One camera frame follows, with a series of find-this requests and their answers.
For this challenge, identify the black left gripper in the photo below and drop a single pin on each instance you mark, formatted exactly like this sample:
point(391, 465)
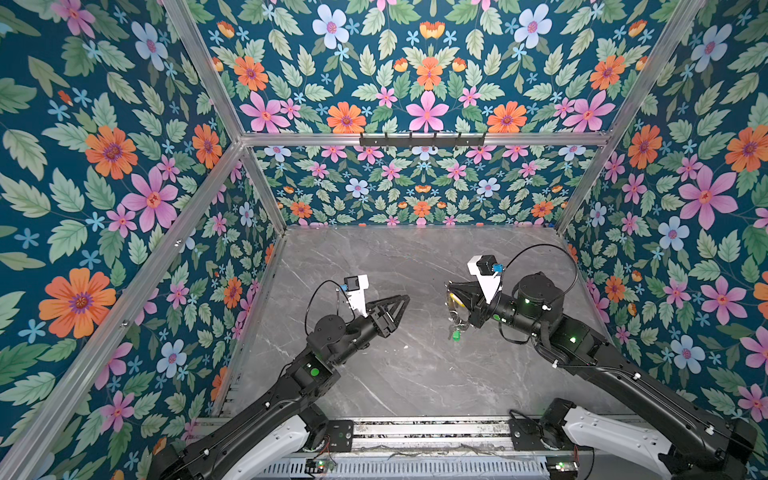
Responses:
point(387, 323)

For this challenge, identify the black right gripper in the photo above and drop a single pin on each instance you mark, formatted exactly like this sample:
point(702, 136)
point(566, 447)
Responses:
point(477, 307)

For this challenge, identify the silver metal keyring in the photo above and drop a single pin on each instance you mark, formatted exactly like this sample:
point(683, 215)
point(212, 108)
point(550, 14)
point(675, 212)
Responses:
point(457, 313)

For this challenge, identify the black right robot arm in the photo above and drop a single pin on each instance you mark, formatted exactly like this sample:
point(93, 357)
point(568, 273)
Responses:
point(680, 440)

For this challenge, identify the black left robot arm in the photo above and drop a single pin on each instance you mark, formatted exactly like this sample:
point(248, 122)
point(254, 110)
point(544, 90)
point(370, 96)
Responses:
point(285, 419)

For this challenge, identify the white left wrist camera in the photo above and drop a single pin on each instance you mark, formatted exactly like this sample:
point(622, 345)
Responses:
point(355, 287)

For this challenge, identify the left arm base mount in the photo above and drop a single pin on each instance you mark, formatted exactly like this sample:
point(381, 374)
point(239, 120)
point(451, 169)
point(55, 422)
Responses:
point(335, 436)

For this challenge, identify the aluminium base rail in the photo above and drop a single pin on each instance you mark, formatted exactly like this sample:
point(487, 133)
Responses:
point(429, 437)

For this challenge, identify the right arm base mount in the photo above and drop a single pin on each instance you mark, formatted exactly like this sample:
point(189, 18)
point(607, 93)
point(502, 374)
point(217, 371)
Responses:
point(546, 432)

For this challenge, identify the black wall hook rail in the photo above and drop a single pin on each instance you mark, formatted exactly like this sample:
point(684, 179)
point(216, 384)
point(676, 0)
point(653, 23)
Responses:
point(407, 140)

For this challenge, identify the white perforated cable duct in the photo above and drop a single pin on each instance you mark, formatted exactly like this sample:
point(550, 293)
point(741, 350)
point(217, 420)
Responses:
point(407, 468)

